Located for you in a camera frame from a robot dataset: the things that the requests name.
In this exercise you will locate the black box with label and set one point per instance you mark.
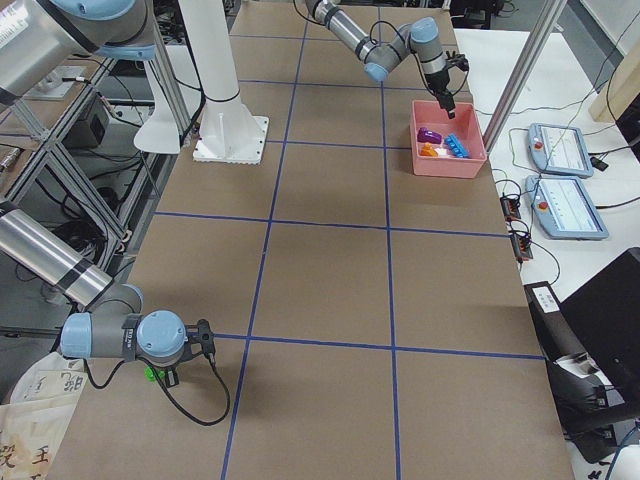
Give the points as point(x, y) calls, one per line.
point(590, 342)

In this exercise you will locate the green block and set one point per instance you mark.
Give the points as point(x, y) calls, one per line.
point(153, 375)

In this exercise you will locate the orange grey usb hub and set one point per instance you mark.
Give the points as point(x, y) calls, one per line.
point(521, 245)
point(510, 206)

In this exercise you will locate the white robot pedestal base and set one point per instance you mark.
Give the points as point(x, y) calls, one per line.
point(228, 132)

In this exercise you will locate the long blue stud block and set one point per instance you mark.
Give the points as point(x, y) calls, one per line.
point(456, 147)

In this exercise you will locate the orange block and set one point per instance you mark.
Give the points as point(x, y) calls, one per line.
point(428, 150)

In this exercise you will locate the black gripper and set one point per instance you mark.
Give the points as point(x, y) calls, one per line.
point(439, 83)
point(171, 378)

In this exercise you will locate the canvas tote bag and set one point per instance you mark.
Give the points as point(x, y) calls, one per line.
point(36, 418)

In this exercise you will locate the aluminium frame post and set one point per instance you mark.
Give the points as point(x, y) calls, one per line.
point(525, 63)

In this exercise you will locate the purple block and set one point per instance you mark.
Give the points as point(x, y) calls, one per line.
point(425, 135)

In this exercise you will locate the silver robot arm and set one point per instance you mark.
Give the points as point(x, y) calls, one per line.
point(419, 40)
point(36, 36)

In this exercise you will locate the lower teach pendant tablet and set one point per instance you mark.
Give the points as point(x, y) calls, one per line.
point(563, 208)

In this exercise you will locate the upper teach pendant tablet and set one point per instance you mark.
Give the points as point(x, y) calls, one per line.
point(559, 150)

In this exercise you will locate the pink plastic box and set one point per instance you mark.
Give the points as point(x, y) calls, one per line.
point(464, 125)

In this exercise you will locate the teach pendant tablet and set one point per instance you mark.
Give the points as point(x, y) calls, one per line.
point(559, 150)
point(563, 208)

